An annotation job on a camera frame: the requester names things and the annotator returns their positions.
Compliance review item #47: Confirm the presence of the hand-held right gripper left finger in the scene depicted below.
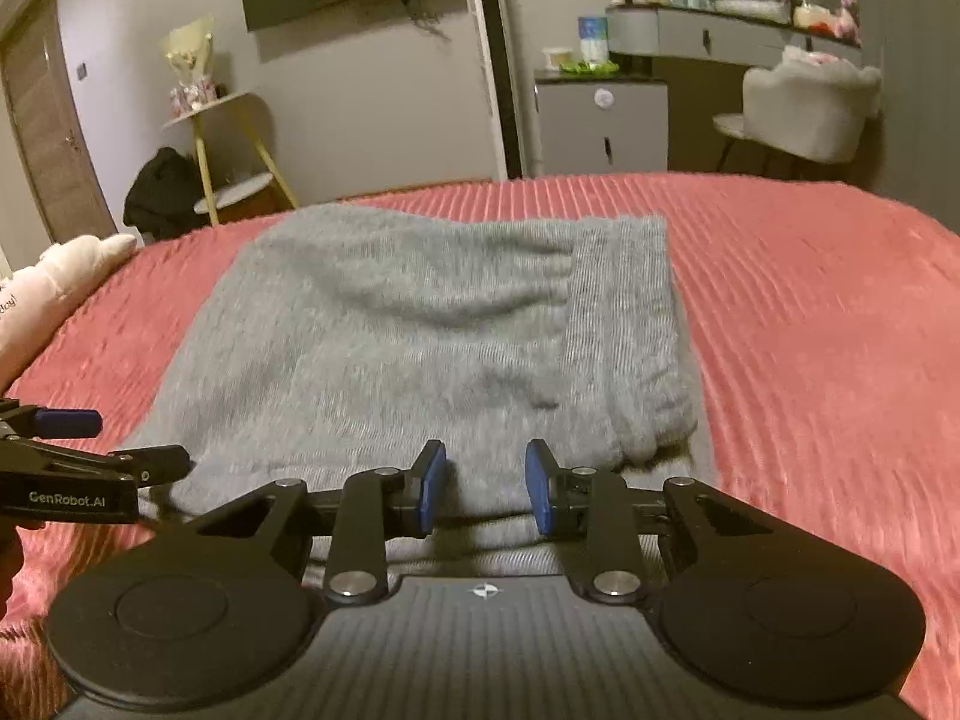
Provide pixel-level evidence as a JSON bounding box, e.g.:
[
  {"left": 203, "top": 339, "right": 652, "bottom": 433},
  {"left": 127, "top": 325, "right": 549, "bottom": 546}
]
[{"left": 191, "top": 439, "right": 449, "bottom": 605}]

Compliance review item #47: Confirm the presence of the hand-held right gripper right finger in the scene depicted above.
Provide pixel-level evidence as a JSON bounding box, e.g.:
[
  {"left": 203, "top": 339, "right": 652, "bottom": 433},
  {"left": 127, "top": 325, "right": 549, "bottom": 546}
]
[{"left": 525, "top": 439, "right": 781, "bottom": 605}]

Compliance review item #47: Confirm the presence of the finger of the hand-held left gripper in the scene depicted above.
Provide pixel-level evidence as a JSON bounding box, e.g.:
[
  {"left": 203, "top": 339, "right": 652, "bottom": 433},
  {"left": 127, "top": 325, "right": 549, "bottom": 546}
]
[
  {"left": 56, "top": 444, "right": 193, "bottom": 487},
  {"left": 0, "top": 403, "right": 104, "bottom": 442}
]

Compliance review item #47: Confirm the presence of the grey knitted sweater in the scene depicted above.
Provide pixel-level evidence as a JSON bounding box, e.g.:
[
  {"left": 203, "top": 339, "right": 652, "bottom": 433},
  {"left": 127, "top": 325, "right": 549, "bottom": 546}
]
[{"left": 120, "top": 202, "right": 702, "bottom": 563}]

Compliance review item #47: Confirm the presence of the white plush pillow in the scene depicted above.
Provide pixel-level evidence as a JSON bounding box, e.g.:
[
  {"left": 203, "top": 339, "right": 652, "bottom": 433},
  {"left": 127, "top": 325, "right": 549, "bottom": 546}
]
[{"left": 0, "top": 234, "right": 138, "bottom": 392}]

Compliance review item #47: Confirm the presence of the black bag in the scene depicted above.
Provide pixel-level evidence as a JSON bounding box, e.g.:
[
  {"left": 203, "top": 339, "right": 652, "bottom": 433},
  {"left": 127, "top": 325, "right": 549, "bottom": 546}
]
[{"left": 124, "top": 146, "right": 207, "bottom": 245}]

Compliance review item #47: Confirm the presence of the wooden door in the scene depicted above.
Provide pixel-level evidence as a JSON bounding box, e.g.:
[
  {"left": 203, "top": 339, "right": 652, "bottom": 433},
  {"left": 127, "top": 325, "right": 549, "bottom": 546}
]
[{"left": 0, "top": 0, "right": 119, "bottom": 250}]

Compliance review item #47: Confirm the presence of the yellow legged side table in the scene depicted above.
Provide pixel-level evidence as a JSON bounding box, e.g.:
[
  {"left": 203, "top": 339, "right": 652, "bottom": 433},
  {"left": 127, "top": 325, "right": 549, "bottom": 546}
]
[{"left": 161, "top": 90, "right": 299, "bottom": 227}]

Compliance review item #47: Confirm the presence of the pink ribbed blanket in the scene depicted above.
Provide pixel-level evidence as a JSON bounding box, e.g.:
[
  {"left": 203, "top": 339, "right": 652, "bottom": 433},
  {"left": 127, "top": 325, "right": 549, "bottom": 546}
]
[{"left": 0, "top": 171, "right": 960, "bottom": 720}]

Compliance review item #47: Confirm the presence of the small grey cabinet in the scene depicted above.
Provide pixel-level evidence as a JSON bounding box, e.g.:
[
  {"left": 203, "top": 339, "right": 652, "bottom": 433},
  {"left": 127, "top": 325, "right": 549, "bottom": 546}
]
[{"left": 534, "top": 71, "right": 670, "bottom": 179}]

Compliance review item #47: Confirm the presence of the wrapped flower bouquet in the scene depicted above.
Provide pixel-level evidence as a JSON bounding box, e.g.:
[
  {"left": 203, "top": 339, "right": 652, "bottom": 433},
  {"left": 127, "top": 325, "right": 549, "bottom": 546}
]
[{"left": 163, "top": 15, "right": 221, "bottom": 118}]

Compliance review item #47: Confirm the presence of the tall white standing panel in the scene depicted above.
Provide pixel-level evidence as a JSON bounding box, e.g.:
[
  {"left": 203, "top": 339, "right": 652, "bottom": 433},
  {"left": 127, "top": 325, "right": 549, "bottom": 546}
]
[{"left": 461, "top": 0, "right": 527, "bottom": 181}]

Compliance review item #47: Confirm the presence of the blue and white box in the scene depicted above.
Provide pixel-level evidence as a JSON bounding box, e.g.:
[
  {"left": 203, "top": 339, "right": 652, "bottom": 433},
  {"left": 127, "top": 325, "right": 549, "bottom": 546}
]
[{"left": 579, "top": 16, "right": 610, "bottom": 65}]

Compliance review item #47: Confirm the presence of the grey upholstered chair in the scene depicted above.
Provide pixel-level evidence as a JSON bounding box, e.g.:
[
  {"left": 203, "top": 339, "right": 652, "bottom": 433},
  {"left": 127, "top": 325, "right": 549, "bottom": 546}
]
[{"left": 712, "top": 51, "right": 884, "bottom": 175}]

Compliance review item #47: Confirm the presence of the grey vanity desk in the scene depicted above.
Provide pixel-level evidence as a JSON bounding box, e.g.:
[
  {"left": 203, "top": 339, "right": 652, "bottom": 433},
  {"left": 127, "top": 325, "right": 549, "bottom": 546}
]
[{"left": 606, "top": 0, "right": 863, "bottom": 173}]

